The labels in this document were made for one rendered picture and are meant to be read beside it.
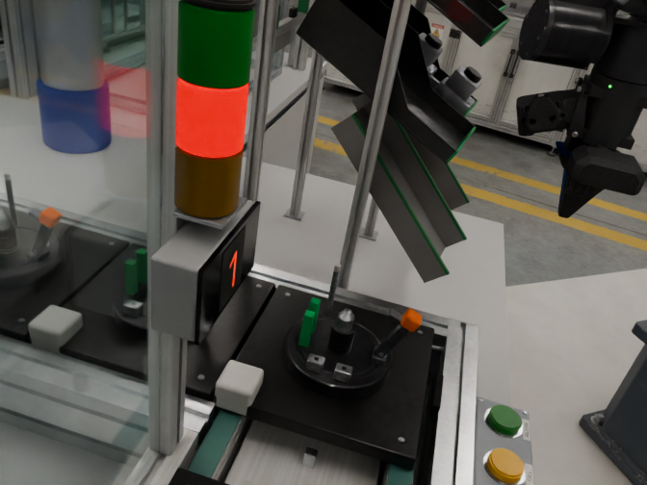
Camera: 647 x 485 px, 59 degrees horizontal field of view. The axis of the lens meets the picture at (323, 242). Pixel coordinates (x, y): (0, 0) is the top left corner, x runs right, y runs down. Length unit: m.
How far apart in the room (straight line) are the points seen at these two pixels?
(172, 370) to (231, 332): 0.22
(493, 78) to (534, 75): 0.30
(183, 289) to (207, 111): 0.13
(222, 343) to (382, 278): 0.45
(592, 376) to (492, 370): 0.18
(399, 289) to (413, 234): 0.25
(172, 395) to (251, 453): 0.16
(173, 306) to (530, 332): 0.79
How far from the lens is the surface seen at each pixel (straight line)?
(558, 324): 1.18
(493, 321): 1.11
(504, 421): 0.76
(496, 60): 4.72
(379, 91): 0.79
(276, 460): 0.71
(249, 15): 0.40
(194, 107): 0.41
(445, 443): 0.72
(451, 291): 1.15
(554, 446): 0.94
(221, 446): 0.68
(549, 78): 4.71
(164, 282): 0.44
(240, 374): 0.69
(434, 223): 1.00
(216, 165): 0.42
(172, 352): 0.55
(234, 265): 0.49
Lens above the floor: 1.48
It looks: 31 degrees down
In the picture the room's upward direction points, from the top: 10 degrees clockwise
